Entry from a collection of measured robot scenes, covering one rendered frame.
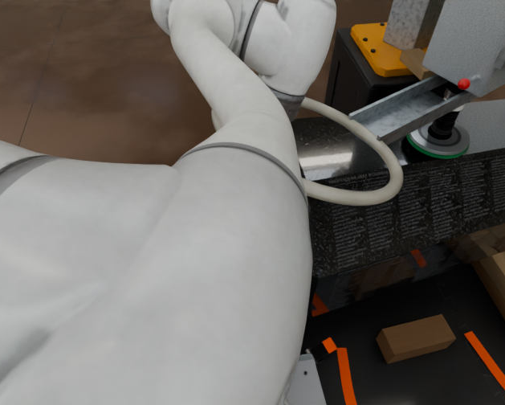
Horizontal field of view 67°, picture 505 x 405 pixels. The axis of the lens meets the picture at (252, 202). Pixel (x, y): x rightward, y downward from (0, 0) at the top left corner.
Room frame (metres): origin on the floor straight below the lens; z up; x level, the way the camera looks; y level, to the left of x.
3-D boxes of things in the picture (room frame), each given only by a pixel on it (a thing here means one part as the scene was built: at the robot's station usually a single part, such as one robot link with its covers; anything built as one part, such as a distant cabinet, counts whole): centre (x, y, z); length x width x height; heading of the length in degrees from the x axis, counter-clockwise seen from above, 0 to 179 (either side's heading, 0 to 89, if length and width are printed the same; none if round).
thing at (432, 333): (0.65, -0.74, 0.07); 0.30 x 0.12 x 0.12; 104
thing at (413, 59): (1.73, -0.82, 0.81); 0.20 x 0.10 x 0.05; 17
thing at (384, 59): (1.99, -0.84, 0.76); 0.49 x 0.49 x 0.05; 9
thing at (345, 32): (1.99, -0.84, 0.37); 0.66 x 0.66 x 0.74; 9
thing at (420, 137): (1.10, -0.68, 0.89); 0.21 x 0.21 x 0.01
